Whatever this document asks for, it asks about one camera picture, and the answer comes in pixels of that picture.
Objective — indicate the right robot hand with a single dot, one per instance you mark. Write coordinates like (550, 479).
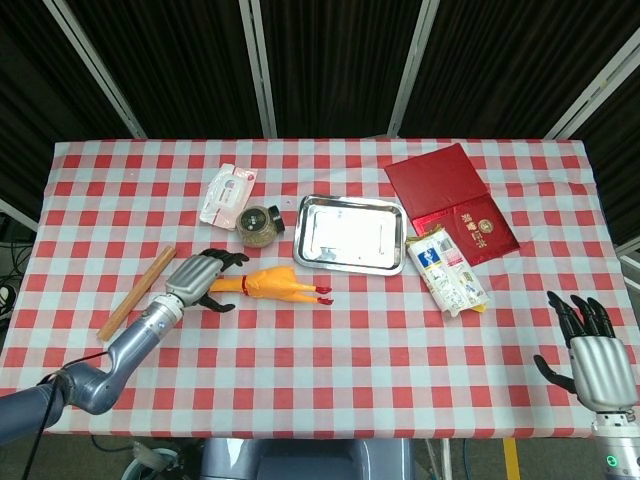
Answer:
(597, 370)

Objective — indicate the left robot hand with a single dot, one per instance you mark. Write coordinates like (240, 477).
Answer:
(192, 277)

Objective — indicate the yellow rubber chicken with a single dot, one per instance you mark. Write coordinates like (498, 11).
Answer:
(272, 285)

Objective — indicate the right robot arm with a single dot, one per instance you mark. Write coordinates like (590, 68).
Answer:
(617, 450)

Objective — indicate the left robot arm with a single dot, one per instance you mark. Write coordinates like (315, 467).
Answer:
(130, 342)

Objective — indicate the metal tray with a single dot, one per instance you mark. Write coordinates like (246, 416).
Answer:
(350, 235)

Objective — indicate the wooden stick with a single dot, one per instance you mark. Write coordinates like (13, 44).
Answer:
(135, 295)

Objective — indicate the glass jar with black lid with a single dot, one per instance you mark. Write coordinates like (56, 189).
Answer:
(256, 227)

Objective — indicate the white wet wipes packet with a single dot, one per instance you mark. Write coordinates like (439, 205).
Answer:
(227, 195)

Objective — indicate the red white checkered tablecloth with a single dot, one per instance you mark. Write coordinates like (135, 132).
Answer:
(320, 360)

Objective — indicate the white snack packet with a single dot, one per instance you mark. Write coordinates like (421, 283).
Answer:
(447, 272)

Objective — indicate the pale plastic bucket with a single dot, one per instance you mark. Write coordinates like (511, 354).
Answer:
(150, 462)

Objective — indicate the grey robot torso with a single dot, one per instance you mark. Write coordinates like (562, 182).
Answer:
(305, 460)

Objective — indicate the red certificate booklet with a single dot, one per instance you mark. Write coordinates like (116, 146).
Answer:
(440, 180)

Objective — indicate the white metal partition post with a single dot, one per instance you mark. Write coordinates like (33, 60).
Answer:
(412, 70)
(259, 70)
(95, 70)
(631, 260)
(17, 212)
(595, 92)

